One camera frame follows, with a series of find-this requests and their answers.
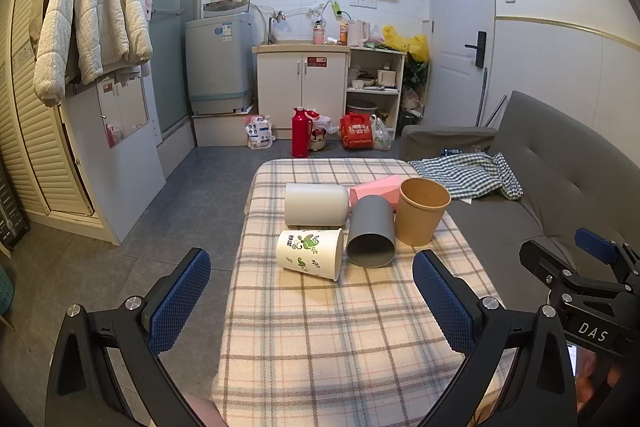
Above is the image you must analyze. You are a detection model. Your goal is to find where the green checked cloth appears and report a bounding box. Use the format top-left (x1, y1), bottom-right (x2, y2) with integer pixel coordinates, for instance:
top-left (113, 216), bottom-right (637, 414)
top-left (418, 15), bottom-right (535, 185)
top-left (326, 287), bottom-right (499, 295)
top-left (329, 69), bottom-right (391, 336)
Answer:
top-left (409, 151), bottom-right (524, 204)

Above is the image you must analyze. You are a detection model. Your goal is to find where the pink box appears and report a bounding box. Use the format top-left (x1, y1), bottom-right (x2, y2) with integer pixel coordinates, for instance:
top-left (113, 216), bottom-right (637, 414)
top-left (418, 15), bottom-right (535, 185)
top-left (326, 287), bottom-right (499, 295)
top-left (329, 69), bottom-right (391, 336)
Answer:
top-left (348, 174), bottom-right (404, 213)

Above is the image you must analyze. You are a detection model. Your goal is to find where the grey sofa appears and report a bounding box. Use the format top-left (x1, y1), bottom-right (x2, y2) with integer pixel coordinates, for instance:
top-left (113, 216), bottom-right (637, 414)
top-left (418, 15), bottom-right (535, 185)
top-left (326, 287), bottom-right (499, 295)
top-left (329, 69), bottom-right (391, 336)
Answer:
top-left (398, 90), bottom-right (640, 308)

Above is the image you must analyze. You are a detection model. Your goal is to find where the green plant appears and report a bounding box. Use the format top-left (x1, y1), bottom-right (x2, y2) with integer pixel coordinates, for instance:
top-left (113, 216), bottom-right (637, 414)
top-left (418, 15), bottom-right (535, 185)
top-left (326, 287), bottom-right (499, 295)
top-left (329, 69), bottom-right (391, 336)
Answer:
top-left (402, 51), bottom-right (431, 118)

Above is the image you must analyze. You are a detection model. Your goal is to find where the white washing machine platform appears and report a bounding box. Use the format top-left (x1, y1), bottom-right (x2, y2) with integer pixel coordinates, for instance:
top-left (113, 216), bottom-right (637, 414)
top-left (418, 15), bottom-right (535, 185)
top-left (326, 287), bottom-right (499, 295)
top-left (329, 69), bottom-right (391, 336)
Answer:
top-left (192, 109), bottom-right (261, 148)

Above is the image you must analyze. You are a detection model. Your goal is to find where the person's right hand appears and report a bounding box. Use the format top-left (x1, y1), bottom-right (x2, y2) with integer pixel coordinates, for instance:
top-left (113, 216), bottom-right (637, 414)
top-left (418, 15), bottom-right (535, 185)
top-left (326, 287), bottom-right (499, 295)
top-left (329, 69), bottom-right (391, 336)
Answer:
top-left (576, 349), bottom-right (623, 414)

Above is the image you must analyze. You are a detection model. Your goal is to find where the yellow plastic bag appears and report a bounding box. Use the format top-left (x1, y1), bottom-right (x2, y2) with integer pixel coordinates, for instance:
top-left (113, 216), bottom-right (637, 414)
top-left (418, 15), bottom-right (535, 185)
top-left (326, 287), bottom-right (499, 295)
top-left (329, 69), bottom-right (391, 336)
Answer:
top-left (382, 25), bottom-right (430, 64)

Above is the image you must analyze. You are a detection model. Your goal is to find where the cartoon print bag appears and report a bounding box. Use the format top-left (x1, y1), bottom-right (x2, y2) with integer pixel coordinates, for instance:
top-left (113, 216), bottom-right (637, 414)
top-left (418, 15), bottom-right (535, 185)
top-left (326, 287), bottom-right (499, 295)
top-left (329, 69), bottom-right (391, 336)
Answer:
top-left (307, 109), bottom-right (339, 152)

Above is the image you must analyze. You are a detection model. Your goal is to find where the white leaning board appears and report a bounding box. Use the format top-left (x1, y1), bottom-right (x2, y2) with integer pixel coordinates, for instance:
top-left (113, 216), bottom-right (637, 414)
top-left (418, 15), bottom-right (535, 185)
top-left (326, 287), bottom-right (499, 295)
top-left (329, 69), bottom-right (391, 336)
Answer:
top-left (64, 71), bottom-right (167, 244)

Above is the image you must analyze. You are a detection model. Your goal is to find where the white puffer jacket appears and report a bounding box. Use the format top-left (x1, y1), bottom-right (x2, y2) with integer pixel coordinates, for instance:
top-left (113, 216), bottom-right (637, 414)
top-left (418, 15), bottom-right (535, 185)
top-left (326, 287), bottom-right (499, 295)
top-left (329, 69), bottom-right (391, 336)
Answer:
top-left (33, 0), bottom-right (154, 108)

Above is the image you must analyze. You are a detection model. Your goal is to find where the red thermos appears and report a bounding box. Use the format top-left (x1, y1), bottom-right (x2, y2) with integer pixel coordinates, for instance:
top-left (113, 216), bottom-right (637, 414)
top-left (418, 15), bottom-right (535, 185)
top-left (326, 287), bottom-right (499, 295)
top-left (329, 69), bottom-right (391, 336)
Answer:
top-left (291, 106), bottom-right (315, 158)

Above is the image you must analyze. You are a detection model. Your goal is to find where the white sink cabinet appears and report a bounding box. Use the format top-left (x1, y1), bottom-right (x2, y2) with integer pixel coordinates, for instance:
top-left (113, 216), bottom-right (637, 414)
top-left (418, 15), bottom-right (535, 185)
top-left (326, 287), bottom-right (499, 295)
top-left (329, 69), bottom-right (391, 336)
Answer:
top-left (251, 44), bottom-right (352, 141)

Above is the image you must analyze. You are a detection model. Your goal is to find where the white plastic bag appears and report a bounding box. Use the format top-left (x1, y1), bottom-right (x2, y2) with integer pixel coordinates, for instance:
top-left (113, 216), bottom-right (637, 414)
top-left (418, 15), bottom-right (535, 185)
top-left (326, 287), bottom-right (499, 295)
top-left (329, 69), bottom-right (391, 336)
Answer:
top-left (369, 114), bottom-right (395, 152)

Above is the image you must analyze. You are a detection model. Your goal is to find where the black crate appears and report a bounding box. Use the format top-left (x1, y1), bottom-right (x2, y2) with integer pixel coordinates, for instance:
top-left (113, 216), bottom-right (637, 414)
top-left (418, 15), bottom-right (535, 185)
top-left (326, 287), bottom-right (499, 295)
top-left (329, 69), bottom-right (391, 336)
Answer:
top-left (0, 167), bottom-right (32, 254)

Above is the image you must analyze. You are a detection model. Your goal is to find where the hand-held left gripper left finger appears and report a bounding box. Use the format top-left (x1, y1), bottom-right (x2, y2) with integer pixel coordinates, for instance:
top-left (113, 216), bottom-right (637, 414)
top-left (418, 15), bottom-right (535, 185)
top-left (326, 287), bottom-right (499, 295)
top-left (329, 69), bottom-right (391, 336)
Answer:
top-left (45, 248), bottom-right (221, 427)

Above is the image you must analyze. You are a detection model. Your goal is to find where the plaid tablecloth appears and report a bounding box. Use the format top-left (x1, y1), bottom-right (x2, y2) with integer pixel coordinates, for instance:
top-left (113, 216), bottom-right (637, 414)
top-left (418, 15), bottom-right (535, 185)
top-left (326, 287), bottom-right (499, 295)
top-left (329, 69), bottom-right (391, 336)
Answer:
top-left (210, 158), bottom-right (517, 427)

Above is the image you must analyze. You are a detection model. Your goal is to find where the white door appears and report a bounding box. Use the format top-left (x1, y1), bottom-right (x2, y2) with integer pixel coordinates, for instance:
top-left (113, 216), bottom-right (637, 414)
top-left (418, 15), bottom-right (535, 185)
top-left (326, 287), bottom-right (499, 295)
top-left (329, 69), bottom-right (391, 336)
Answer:
top-left (426, 0), bottom-right (497, 128)

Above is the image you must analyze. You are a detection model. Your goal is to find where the louvered wardrobe door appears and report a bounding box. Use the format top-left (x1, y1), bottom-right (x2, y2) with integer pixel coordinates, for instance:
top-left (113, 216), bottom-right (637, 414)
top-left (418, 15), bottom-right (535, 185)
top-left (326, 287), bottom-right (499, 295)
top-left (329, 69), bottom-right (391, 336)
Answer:
top-left (0, 0), bottom-right (107, 258)

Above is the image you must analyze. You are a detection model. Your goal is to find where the plain white cup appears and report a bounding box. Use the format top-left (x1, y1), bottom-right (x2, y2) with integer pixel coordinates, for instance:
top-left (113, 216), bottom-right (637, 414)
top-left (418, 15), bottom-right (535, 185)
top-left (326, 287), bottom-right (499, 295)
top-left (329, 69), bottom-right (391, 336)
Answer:
top-left (285, 183), bottom-right (350, 228)

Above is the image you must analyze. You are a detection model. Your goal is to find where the red shopping bag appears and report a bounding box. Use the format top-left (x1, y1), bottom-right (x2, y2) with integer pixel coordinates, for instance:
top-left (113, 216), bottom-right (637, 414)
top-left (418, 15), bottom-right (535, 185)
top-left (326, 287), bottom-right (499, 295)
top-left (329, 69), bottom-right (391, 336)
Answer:
top-left (340, 111), bottom-right (375, 152)

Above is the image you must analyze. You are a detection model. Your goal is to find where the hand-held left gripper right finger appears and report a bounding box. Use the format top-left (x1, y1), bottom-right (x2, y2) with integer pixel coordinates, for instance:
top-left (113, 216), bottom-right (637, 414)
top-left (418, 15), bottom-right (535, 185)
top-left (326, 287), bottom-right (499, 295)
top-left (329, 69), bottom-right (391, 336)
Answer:
top-left (412, 249), bottom-right (579, 427)

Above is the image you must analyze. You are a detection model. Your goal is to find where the black door handle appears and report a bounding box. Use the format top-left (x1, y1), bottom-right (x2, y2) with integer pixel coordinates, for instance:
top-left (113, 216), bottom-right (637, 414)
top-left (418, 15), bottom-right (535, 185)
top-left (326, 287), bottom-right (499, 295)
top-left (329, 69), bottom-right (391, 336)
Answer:
top-left (464, 30), bottom-right (488, 69)

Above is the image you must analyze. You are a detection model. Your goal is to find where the grey washing machine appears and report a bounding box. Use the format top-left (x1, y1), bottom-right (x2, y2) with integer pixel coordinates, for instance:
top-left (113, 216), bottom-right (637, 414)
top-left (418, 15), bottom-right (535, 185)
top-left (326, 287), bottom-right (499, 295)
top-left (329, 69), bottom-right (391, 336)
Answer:
top-left (185, 2), bottom-right (255, 116)

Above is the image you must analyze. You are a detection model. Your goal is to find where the white cup with green leaves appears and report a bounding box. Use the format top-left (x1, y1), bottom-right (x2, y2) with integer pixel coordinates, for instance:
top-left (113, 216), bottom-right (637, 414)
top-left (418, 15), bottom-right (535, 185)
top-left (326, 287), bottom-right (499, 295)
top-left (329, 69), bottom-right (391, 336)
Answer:
top-left (276, 228), bottom-right (344, 281)

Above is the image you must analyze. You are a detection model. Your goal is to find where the metal faucet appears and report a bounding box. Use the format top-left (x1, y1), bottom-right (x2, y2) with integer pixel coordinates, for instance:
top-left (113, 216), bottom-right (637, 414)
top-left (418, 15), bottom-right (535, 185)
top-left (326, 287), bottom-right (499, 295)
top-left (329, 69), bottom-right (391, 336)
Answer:
top-left (267, 9), bottom-right (287, 46)

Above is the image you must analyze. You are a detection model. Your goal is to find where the teal basket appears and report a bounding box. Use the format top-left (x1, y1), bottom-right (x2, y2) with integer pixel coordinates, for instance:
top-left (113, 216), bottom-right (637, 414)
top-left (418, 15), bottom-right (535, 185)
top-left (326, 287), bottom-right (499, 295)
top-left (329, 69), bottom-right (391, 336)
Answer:
top-left (0, 266), bottom-right (14, 319)

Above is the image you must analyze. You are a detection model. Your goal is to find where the white electric kettle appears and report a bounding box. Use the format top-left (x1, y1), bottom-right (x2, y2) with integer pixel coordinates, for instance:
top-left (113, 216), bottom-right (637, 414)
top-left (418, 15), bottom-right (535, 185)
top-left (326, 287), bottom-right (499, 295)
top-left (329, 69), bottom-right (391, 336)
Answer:
top-left (347, 20), bottom-right (371, 48)

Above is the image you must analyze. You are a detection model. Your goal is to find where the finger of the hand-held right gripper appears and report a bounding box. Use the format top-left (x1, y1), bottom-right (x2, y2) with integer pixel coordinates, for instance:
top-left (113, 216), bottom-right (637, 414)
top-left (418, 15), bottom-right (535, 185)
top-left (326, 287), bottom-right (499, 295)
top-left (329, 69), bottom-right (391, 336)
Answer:
top-left (519, 240), bottom-right (632, 308)
top-left (574, 227), bottom-right (640, 288)

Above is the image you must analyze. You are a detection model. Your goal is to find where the white open shelf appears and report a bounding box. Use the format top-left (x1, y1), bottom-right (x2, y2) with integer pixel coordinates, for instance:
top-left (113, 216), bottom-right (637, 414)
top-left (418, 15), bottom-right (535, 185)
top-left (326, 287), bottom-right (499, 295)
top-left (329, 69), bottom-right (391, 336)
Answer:
top-left (345, 46), bottom-right (406, 141)

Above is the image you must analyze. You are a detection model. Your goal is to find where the frosted glass door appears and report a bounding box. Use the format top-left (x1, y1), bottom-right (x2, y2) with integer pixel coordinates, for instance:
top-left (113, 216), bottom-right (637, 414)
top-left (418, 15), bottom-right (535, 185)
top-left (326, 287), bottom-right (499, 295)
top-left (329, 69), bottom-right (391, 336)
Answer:
top-left (149, 0), bottom-right (207, 144)

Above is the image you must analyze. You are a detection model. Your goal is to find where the grey cup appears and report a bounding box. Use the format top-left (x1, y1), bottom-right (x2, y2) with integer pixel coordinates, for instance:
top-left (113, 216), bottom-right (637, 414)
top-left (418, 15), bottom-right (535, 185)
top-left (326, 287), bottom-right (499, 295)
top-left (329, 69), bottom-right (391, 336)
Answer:
top-left (346, 195), bottom-right (396, 269)

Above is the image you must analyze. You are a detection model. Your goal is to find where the brown paper cup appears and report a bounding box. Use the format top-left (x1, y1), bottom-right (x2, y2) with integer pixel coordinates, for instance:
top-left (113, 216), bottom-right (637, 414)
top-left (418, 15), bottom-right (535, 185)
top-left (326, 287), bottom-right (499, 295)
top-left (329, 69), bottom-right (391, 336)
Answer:
top-left (394, 177), bottom-right (452, 247)

